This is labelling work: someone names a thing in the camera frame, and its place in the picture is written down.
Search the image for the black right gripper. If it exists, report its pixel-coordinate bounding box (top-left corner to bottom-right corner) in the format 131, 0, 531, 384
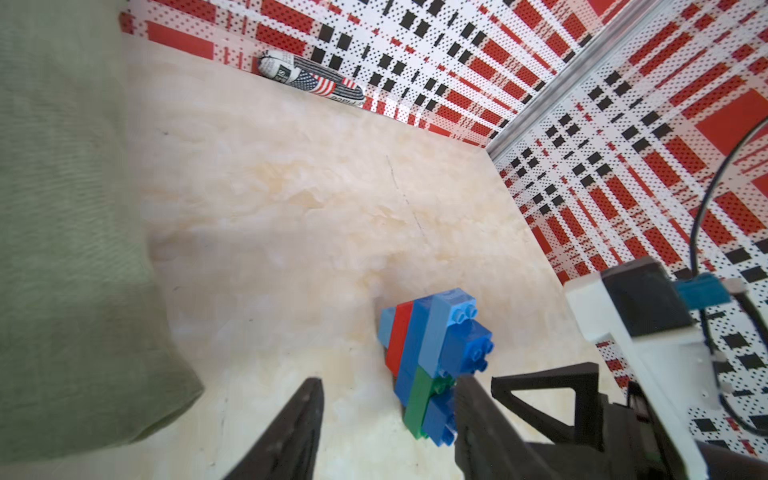
491, 362, 694, 479

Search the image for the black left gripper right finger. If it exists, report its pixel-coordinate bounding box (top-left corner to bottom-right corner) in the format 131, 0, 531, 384
454, 375, 552, 479

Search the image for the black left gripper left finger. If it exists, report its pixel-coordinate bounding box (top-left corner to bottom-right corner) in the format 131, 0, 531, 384
225, 377, 324, 479

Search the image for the green lego brick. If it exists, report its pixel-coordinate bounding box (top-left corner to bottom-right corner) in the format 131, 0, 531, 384
396, 366, 456, 440

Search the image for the blue tiny lego brick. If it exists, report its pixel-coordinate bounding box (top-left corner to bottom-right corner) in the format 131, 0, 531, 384
439, 320, 494, 378

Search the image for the blue long lego brick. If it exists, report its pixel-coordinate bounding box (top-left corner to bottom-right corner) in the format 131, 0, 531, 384
395, 292, 449, 408

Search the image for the red lego brick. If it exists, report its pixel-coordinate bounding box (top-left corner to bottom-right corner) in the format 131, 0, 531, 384
385, 301, 414, 378

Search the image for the small light blue lego brick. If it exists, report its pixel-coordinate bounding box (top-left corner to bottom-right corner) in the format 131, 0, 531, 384
377, 307, 396, 349

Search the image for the blue lego brick front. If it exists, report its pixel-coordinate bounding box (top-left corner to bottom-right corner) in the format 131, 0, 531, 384
422, 388, 457, 447

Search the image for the green cushion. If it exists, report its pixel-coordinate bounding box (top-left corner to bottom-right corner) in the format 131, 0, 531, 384
1, 1, 204, 463

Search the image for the flag print rolled pouch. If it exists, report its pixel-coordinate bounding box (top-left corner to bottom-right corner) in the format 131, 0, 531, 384
256, 49, 366, 107

